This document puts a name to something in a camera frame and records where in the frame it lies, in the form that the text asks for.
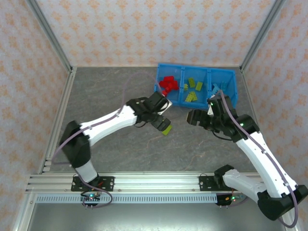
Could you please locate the small red lego brick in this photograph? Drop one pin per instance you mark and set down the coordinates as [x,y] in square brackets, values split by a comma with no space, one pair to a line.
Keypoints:
[165,93]

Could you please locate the small green lego brick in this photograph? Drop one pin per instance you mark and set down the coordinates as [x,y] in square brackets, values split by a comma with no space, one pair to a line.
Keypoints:
[185,87]

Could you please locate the blue lego brick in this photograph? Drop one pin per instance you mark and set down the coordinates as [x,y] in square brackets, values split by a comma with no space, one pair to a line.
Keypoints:
[215,89]
[224,84]

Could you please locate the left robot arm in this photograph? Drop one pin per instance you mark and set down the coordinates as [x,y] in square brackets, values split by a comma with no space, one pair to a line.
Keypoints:
[108,122]

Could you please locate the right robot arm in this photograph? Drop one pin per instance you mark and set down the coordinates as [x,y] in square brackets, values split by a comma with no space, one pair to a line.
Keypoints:
[255,154]

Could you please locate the blue three-compartment plastic bin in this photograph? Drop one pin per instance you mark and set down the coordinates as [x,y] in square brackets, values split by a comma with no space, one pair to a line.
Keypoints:
[168,69]

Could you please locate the small circuit board with LED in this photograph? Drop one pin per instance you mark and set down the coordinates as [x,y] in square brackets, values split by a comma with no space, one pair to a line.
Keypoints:
[232,198]
[91,197]

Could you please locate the grey metal sheet panel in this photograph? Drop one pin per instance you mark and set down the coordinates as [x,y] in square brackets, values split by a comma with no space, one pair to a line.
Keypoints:
[156,219]

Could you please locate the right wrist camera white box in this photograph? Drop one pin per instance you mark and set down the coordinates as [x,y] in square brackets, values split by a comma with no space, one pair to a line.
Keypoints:
[210,109]

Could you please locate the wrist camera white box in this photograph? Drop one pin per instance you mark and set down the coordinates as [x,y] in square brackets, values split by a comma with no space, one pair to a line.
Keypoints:
[210,109]
[169,104]

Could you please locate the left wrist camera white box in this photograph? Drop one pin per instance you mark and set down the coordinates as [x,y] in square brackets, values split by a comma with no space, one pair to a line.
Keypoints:
[169,104]

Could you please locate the aluminium table side rail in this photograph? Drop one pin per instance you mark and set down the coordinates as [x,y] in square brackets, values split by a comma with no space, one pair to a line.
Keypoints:
[66,93]
[250,96]

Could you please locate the wide aluminium mounting rail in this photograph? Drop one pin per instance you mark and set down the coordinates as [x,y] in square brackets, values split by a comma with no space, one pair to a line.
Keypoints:
[156,183]

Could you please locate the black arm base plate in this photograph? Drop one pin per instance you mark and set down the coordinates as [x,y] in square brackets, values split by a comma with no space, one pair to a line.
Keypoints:
[108,184]
[205,184]

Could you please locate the aluminium upright frame post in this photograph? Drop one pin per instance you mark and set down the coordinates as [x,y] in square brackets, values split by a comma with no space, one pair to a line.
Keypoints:
[262,33]
[48,33]

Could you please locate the aluminium lower frame strut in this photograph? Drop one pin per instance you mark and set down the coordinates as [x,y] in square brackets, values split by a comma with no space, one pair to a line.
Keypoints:
[24,214]

